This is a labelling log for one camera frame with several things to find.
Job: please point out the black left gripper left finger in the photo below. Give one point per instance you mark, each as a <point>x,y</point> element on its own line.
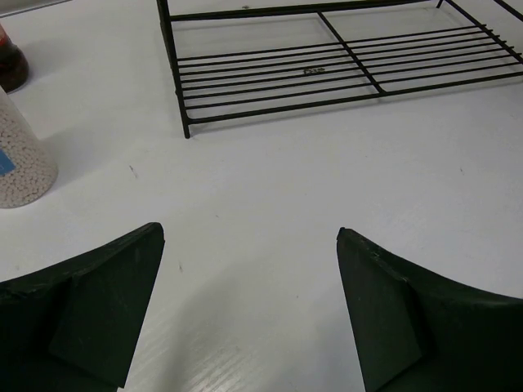
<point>74,325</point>

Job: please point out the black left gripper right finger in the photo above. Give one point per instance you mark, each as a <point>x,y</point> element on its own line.
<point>416,330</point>

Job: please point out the silver-lid jar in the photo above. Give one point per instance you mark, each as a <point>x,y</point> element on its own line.
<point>28,171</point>

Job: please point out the dark sauce bottle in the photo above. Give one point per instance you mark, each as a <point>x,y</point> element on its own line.
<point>14,68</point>

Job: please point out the black wire rack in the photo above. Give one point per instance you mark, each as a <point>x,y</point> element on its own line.
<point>264,59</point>

